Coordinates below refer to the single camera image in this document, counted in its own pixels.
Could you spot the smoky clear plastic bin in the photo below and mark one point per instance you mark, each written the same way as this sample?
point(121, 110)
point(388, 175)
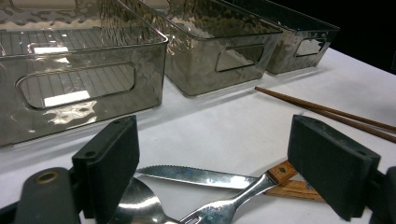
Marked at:
point(149, 77)
point(193, 68)
point(286, 59)

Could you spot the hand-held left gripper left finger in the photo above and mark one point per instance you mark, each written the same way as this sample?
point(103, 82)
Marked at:
point(109, 161)

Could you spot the brown wooden chopstick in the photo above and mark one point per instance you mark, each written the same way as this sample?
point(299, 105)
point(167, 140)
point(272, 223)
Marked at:
point(373, 132)
point(358, 118)

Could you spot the steel spoon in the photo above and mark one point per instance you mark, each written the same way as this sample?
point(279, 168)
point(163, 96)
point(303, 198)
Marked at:
point(140, 205)

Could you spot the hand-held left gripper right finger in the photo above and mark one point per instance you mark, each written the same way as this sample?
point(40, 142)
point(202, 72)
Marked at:
point(330, 165)

